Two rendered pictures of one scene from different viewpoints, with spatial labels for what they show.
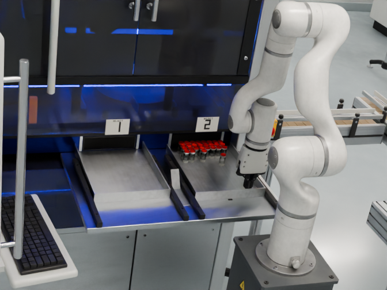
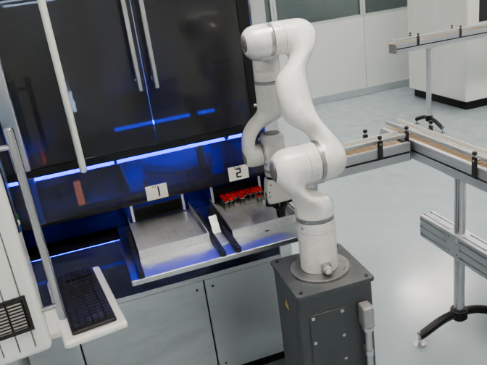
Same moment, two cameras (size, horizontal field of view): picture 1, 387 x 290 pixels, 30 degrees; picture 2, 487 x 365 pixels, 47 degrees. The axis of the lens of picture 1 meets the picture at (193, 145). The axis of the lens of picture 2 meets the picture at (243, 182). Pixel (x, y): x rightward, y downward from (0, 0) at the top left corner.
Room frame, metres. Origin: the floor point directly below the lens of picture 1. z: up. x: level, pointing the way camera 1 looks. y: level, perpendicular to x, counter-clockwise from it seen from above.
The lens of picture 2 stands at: (0.28, -0.35, 1.79)
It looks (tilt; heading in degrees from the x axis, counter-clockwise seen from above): 21 degrees down; 8
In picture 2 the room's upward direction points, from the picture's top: 8 degrees counter-clockwise
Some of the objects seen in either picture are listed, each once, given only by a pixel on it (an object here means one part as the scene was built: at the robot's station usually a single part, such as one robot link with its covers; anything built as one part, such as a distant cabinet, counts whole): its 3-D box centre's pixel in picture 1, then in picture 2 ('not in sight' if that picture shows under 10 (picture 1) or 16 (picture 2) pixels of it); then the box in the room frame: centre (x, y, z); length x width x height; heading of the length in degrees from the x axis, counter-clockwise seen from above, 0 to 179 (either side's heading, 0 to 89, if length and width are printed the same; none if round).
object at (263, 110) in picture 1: (260, 119); (272, 150); (2.17, -0.21, 1.17); 0.09 x 0.08 x 0.13; 112
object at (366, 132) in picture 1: (308, 123); (339, 156); (2.76, -0.46, 0.92); 0.69 x 0.16 x 0.16; 113
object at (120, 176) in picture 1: (120, 170); (166, 228); (2.18, 0.24, 0.90); 0.34 x 0.26 x 0.04; 23
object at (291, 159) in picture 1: (295, 174); (301, 183); (1.85, -0.31, 1.16); 0.19 x 0.12 x 0.24; 112
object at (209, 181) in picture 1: (213, 169); (251, 209); (2.29, -0.09, 0.90); 0.34 x 0.26 x 0.04; 23
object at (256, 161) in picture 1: (253, 157); (277, 187); (2.18, -0.21, 1.03); 0.10 x 0.08 x 0.11; 113
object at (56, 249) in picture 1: (26, 230); (82, 296); (1.85, 0.48, 0.82); 0.40 x 0.14 x 0.02; 31
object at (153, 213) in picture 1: (171, 184); (214, 230); (2.18, 0.05, 0.87); 0.70 x 0.48 x 0.02; 113
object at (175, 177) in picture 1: (179, 186); (218, 229); (2.11, 0.02, 0.91); 0.14 x 0.03 x 0.06; 24
